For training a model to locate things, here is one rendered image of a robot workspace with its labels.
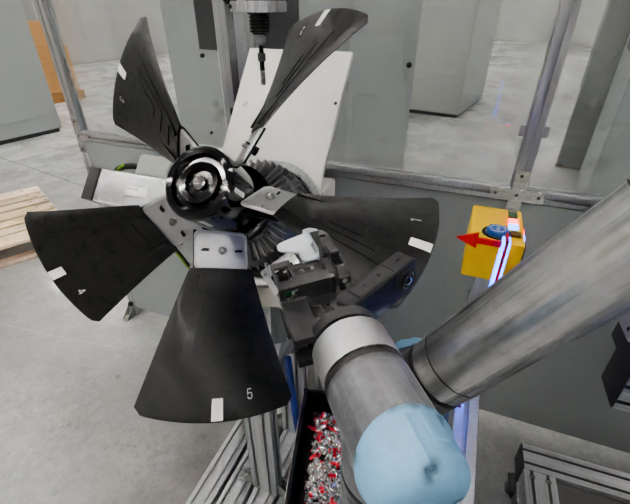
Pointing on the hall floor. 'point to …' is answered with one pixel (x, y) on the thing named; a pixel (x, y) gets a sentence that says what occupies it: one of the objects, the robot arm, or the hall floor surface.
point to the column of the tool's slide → (228, 52)
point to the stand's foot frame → (219, 492)
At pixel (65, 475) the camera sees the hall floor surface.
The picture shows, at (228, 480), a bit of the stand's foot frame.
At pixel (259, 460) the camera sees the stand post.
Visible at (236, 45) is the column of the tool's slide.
